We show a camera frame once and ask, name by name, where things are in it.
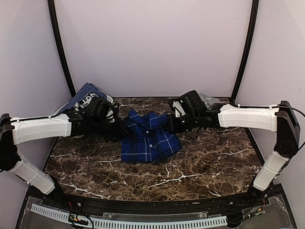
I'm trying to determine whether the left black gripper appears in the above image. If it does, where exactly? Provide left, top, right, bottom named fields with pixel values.
left=91, top=116, right=133, bottom=143

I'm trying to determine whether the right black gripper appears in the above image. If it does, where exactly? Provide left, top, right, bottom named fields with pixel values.
left=163, top=111, right=200, bottom=133

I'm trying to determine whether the blue plaid long sleeve shirt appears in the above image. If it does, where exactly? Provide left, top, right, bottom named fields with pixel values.
left=121, top=110, right=183, bottom=163

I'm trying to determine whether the grey polo shirt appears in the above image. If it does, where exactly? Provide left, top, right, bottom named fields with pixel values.
left=199, top=93, right=229, bottom=108

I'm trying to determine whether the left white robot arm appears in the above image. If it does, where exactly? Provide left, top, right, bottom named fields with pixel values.
left=0, top=111, right=131, bottom=208

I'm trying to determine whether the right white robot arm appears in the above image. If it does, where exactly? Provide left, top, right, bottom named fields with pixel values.
left=167, top=98, right=304, bottom=207

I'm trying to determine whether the grey plastic laundry basket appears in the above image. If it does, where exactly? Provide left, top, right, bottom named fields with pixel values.
left=71, top=96, right=117, bottom=137

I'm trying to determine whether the black white checked shirt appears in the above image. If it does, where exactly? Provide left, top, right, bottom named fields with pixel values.
left=71, top=92, right=107, bottom=111

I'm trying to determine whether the small blue checked shirt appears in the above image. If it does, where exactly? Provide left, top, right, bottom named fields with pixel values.
left=57, top=83, right=107, bottom=114

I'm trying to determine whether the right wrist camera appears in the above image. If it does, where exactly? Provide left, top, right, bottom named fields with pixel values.
left=169, top=90, right=207, bottom=118

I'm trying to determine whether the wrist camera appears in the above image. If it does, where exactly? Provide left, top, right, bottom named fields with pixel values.
left=169, top=90, right=207, bottom=118
left=81, top=97, right=115, bottom=122

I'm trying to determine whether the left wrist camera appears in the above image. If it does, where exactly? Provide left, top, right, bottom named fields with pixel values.
left=81, top=97, right=115, bottom=122

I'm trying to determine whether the white slotted cable duct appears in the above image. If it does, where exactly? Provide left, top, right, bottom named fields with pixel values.
left=30, top=204, right=227, bottom=229

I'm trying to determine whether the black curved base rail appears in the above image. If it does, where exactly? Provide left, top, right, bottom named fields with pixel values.
left=16, top=185, right=296, bottom=229

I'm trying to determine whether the left black frame post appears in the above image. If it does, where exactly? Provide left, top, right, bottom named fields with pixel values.
left=47, top=0, right=76, bottom=97

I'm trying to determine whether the black frame post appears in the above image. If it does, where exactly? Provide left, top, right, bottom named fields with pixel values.
left=230, top=0, right=259, bottom=103
left=47, top=0, right=76, bottom=97

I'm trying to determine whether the right black frame post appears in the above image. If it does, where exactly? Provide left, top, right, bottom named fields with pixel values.
left=230, top=0, right=259, bottom=103

